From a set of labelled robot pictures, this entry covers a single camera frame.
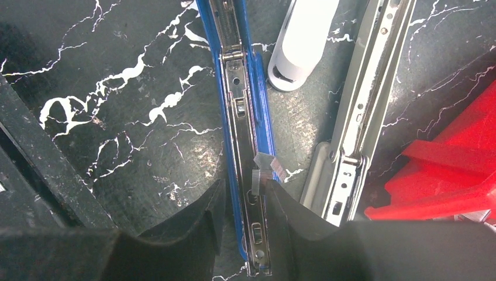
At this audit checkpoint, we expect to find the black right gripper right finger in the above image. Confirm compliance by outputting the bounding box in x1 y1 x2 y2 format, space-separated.
265 180 495 280

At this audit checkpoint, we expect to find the red plastic bin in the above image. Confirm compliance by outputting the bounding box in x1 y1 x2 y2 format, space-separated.
364 83 495 225

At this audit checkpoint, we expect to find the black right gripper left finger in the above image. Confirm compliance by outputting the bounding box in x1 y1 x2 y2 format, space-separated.
1 180 226 280

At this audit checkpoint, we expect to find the blue stapler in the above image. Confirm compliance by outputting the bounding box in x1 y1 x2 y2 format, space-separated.
197 1 275 277

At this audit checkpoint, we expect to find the black silver stapler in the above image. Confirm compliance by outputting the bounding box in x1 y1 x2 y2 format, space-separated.
300 0 416 227

